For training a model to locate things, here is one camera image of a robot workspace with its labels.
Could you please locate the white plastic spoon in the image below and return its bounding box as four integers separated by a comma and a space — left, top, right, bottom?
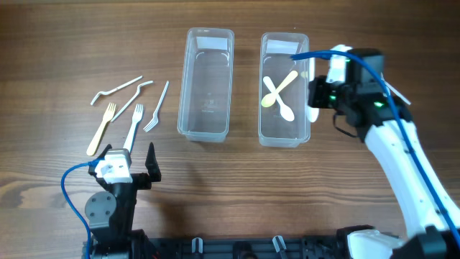
263, 76, 295, 122
307, 58, 319, 123

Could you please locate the bent white fork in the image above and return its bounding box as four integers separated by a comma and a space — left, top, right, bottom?
110, 81, 154, 122
90, 76, 144, 106

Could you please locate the beige plastic fork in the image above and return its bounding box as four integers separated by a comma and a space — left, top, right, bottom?
86, 103, 116, 156

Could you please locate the clear thin plastic fork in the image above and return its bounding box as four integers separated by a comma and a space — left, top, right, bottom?
143, 81, 170, 132

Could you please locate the white plastic fork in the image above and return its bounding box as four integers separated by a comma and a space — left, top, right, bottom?
123, 104, 144, 152

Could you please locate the yellow plastic spoon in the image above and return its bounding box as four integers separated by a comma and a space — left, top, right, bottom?
261, 71, 298, 107

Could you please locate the white spoon with long handle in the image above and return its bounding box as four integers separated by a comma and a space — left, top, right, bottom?
380, 73, 411, 105

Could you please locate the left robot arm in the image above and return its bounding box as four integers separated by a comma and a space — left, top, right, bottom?
82, 143, 162, 258

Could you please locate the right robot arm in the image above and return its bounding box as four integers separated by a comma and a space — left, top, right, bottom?
308, 76, 459, 258

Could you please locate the right clear plastic container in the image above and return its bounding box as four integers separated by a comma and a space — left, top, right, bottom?
258, 32, 311, 147

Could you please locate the clear plastic container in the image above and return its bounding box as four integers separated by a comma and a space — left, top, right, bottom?
178, 27, 234, 142
258, 32, 311, 147

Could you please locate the left clear plastic container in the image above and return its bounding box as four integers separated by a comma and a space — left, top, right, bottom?
178, 27, 234, 142

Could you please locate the left blue cable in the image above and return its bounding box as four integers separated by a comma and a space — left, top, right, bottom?
60, 161, 98, 259

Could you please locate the blue cable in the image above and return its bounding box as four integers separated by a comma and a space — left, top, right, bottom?
60, 161, 98, 259
290, 50, 460, 249

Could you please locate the right blue cable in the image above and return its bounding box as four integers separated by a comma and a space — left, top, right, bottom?
290, 50, 460, 249

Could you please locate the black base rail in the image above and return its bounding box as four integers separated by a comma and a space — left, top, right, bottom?
82, 235, 402, 259

